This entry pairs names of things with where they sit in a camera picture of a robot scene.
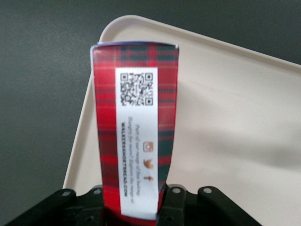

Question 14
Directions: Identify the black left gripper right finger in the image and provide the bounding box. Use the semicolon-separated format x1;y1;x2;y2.
155;183;189;226

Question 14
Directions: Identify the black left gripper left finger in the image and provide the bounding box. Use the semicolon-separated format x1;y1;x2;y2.
75;184;106;226

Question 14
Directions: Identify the red tartan cookie box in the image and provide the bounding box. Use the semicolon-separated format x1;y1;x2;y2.
89;41;180;221

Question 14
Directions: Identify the beige plastic tray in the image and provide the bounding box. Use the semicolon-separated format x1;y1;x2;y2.
62;17;301;226

